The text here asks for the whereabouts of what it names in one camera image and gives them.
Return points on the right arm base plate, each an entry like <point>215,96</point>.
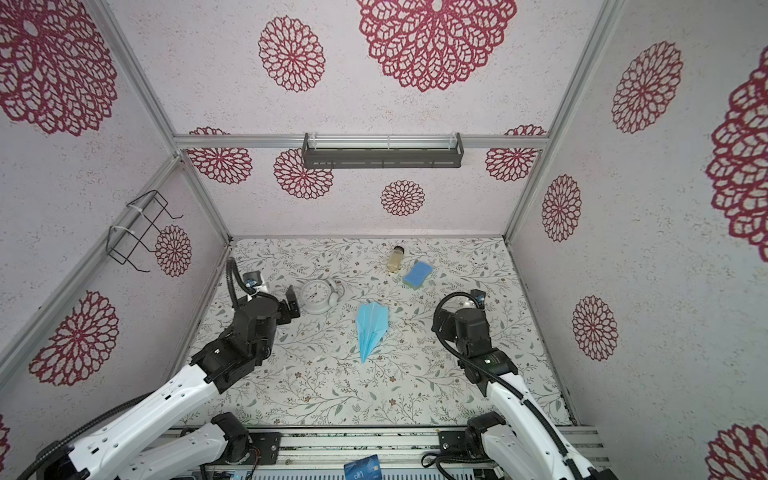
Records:
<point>456,447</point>

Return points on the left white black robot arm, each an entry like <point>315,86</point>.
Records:
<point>116,444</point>

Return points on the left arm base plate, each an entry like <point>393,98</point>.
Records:
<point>258,448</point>

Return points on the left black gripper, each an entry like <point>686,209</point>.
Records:
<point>283,312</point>

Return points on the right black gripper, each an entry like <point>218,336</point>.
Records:
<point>450,331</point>

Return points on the black wall shelf rack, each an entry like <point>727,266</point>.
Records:
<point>386,153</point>

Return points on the blue card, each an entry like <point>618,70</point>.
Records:
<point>367,468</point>

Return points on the blue green sponge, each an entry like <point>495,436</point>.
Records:
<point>416,277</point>

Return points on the small yellow liquid jar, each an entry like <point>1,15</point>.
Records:
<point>395,259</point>

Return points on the black wire wall basket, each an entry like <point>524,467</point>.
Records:
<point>143,215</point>

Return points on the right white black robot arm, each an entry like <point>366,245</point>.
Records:
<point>516,435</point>

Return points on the white alarm clock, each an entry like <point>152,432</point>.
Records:
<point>320,296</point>

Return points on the light blue paper sheet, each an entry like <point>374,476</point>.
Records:
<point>372,324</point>

